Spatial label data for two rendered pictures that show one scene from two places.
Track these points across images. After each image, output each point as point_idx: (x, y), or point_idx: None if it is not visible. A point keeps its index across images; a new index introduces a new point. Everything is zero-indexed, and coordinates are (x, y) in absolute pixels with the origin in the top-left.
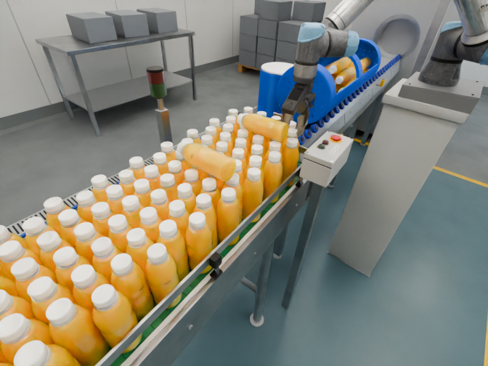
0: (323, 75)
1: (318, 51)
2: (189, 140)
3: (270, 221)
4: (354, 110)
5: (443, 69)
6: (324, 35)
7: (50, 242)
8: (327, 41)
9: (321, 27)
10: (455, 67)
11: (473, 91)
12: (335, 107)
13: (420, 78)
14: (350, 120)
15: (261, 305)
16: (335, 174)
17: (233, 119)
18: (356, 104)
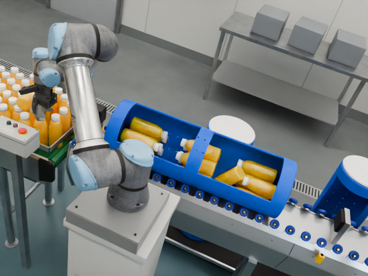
0: (111, 115)
1: (34, 66)
2: (19, 75)
3: None
4: (209, 218)
5: None
6: (38, 59)
7: None
8: (35, 63)
9: (33, 52)
10: (114, 185)
11: (92, 214)
12: (154, 173)
13: None
14: (207, 227)
15: (5, 224)
16: (4, 148)
17: (56, 90)
18: (217, 216)
